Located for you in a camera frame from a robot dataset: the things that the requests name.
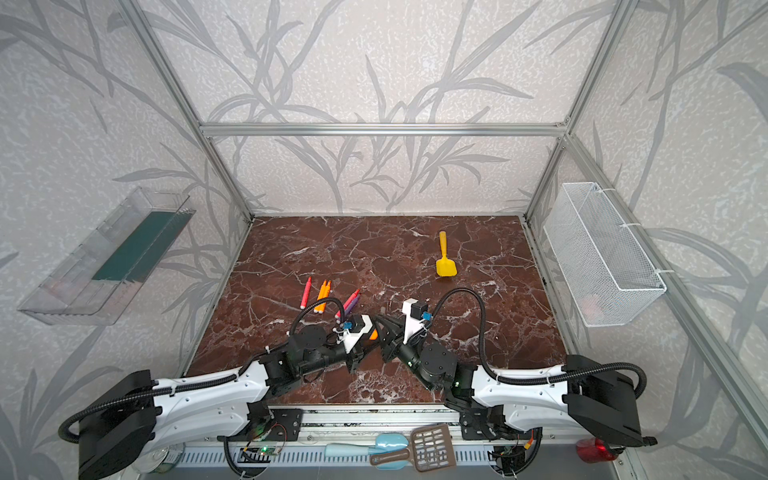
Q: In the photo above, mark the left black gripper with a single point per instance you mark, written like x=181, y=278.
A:
x=354, y=354

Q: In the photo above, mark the yellow plastic scoop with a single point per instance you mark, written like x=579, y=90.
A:
x=445, y=267

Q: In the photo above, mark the brown slotted litter scoop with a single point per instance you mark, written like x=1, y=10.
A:
x=430, y=448

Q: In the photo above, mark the orange highlighter left of pair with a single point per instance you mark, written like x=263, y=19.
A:
x=319, y=308

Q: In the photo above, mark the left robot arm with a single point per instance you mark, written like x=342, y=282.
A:
x=141, y=416

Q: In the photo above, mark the orange highlighter of pair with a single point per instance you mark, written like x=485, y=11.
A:
x=328, y=292
x=319, y=308

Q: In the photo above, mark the purple highlighter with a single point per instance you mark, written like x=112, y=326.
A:
x=351, y=306

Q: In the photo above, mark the red bottle black nozzle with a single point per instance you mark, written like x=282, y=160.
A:
x=594, y=450

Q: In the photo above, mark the orange highlighter right of pair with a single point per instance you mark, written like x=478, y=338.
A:
x=328, y=292

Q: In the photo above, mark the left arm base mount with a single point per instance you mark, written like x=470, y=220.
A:
x=273, y=424

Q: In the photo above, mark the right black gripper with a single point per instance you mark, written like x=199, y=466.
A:
x=393, y=343

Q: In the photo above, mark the clear plastic wall tray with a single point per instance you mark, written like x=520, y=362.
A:
x=95, y=283

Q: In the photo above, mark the pink highlighter far left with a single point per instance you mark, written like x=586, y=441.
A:
x=306, y=293

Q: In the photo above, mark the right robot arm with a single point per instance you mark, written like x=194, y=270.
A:
x=495, y=403

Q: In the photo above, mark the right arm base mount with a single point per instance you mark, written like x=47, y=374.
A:
x=489, y=424

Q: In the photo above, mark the light blue brush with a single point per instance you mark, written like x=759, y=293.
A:
x=384, y=443

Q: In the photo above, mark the white wire basket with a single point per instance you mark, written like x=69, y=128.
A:
x=609, y=275

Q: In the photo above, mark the silver tape roll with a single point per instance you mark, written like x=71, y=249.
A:
x=161, y=460

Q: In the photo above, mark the aluminium front rail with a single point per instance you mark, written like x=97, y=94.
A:
x=326, y=423

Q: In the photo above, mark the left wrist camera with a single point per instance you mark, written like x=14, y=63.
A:
x=356, y=328

